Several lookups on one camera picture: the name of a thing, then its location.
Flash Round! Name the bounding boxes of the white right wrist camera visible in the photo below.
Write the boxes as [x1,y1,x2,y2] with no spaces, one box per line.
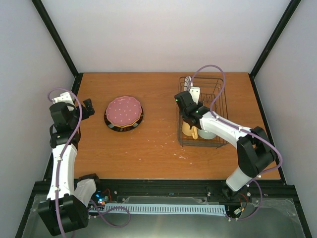
[189,87,201,104]

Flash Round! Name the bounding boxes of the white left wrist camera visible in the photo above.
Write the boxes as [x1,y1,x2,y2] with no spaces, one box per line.
[52,92,75,106]

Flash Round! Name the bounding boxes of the black frame post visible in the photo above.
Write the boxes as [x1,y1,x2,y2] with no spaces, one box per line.
[249,0,302,77]
[31,0,80,77]

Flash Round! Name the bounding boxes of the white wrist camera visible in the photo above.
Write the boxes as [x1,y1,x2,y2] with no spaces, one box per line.
[189,87,201,104]
[52,92,75,106]

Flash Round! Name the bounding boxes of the yellow scalloped plate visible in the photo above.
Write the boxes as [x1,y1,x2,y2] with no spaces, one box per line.
[106,113,144,128]

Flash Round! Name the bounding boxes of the small green-lit circuit board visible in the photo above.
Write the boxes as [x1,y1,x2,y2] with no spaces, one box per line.
[95,193,112,206]

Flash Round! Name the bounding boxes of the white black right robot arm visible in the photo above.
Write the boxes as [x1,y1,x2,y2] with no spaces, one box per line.
[174,91,277,197]

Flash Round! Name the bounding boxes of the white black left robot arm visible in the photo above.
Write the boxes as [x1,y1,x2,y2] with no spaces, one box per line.
[38,96,103,236]

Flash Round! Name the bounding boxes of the black left frame post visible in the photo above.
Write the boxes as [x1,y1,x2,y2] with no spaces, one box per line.
[31,0,80,77]

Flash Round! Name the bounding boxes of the green patterned small bowl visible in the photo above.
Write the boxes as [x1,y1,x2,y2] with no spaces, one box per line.
[197,129,216,140]

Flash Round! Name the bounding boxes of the dark striped bottom plate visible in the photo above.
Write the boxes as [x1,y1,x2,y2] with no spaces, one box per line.
[104,116,143,132]

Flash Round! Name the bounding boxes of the black right frame post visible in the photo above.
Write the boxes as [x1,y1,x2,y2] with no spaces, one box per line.
[249,0,302,77]

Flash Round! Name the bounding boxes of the dark wire dish rack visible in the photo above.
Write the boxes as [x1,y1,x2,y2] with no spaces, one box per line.
[176,76,229,148]

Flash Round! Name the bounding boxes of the yellow ceramic mug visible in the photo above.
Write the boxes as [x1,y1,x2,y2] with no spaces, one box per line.
[182,122,198,139]

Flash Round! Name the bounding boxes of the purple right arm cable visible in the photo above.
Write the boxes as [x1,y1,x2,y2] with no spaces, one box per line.
[189,64,283,222]

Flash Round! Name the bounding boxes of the white plate with blue stripes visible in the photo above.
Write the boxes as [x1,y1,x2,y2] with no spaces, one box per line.
[184,76,193,91]

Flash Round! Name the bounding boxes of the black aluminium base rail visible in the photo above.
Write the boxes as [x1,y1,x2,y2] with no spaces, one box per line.
[30,179,299,205]

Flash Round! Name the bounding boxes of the light blue slotted cable duct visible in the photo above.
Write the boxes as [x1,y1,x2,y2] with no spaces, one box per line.
[98,203,226,216]

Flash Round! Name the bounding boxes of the pink dotted scalloped plate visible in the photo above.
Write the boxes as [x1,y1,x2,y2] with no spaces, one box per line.
[105,96,142,127]

